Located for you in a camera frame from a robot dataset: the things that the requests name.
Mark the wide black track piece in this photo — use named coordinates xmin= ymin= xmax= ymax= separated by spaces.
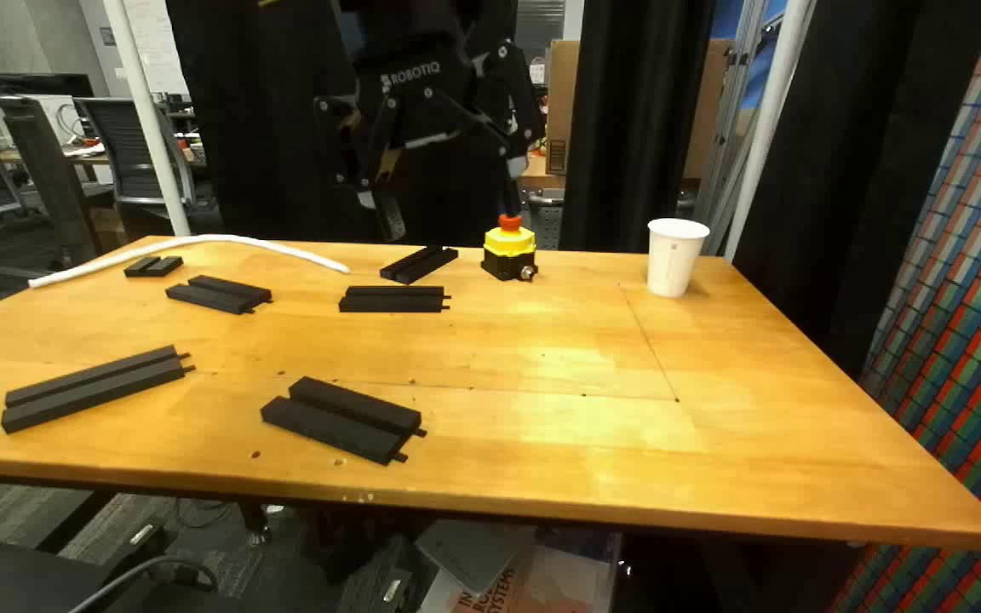
xmin=262 ymin=378 xmax=421 ymax=467

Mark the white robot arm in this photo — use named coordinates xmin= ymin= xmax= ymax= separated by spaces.
xmin=312 ymin=0 xmax=544 ymax=240

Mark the white paper cup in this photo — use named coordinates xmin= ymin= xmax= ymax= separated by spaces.
xmin=647 ymin=218 xmax=707 ymax=298

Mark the black curtain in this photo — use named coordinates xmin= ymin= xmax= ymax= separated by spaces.
xmin=559 ymin=0 xmax=718 ymax=251

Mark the white flexible tube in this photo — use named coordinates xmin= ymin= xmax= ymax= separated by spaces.
xmin=28 ymin=237 xmax=351 ymax=290

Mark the small black block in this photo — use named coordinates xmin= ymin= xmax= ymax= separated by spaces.
xmin=123 ymin=256 xmax=183 ymax=280

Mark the long black track piece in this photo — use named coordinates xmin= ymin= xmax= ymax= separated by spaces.
xmin=0 ymin=345 xmax=189 ymax=433

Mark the black office chair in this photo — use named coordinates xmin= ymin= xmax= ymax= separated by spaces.
xmin=0 ymin=100 xmax=99 ymax=268

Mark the colourful patterned panel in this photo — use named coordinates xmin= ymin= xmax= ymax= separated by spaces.
xmin=831 ymin=59 xmax=981 ymax=613

